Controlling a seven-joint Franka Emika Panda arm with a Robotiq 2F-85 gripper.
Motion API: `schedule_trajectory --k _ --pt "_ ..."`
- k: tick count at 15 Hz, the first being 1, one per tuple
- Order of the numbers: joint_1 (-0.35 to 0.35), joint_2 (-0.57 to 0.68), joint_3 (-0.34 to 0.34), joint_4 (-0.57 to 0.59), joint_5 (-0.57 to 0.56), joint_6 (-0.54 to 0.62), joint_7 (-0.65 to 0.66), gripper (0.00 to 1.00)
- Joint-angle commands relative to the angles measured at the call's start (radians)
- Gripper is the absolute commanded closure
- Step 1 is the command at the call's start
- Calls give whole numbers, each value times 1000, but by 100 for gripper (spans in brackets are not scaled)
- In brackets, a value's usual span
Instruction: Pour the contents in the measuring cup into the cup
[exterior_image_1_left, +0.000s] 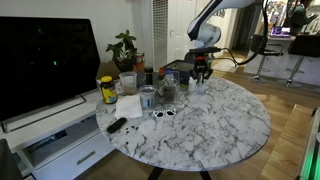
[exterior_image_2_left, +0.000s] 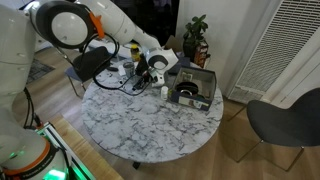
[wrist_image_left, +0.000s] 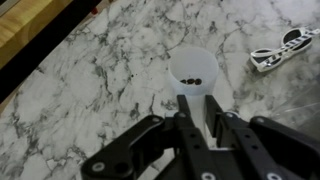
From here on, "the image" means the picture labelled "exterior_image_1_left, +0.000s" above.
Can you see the white door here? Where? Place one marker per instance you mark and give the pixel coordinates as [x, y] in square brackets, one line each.
[180, 23]

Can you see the dark bottle black cap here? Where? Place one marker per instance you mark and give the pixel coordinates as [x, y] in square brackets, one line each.
[148, 76]

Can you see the water bottle blue cap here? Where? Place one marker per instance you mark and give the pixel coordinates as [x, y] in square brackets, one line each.
[169, 76]

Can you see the wooden robot platform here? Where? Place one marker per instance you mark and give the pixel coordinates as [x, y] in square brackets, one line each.
[283, 150]

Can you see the dark open cardboard box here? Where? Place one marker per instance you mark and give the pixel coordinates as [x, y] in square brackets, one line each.
[176, 66]

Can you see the glass cup dark contents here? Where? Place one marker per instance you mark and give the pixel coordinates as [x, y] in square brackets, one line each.
[168, 94]

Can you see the black TV screen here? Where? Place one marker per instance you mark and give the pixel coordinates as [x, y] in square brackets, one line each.
[43, 63]

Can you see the green potted plant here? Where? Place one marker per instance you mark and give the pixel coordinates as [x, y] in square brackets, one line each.
[124, 50]

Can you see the brown cardboard box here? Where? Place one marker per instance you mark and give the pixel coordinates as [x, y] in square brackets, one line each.
[106, 70]

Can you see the black table base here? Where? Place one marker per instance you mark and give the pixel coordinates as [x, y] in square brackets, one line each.
[155, 173]

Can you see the black remote control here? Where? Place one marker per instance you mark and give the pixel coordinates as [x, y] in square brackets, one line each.
[116, 125]

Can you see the vitamin bottle yellow lid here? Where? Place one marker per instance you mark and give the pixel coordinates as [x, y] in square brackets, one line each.
[108, 90]

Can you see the white TV stand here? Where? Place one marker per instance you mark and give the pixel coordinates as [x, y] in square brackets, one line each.
[50, 123]

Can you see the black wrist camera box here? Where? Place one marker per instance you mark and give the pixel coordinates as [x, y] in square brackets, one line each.
[205, 51]

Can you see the white wall heater grille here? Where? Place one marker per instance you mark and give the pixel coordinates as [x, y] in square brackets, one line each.
[160, 33]

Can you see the clear acrylic container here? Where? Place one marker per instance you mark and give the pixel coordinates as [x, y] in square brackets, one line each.
[168, 86]

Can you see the black bar stool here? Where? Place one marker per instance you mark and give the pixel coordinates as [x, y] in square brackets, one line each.
[276, 66]
[305, 45]
[258, 43]

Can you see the panda pattern sunglasses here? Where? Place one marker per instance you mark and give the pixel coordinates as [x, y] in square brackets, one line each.
[164, 113]

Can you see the white pill bottle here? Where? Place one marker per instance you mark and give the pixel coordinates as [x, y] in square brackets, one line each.
[191, 85]

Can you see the purple lit laptop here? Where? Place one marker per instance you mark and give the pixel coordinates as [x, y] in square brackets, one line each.
[280, 31]

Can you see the green bottle red cap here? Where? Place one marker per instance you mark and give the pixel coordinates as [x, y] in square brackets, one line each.
[161, 71]

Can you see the clear glass cup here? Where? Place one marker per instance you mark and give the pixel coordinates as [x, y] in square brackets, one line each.
[147, 97]

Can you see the beige floor rug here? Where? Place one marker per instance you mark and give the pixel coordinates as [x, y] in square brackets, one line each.
[226, 66]

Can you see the person in green top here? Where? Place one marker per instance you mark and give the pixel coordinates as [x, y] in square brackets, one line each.
[298, 16]

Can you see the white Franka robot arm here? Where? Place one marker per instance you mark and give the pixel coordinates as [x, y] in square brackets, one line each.
[206, 33]

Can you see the clear plastic cup brown contents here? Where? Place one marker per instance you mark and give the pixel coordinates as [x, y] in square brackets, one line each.
[128, 83]

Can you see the aluminium frame green light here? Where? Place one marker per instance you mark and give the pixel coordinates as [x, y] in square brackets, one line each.
[311, 156]

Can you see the black gripper body red accents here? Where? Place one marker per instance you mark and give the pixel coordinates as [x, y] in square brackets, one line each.
[201, 64]

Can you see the small translucent measuring cup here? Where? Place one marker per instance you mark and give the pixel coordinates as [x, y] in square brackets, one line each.
[200, 88]

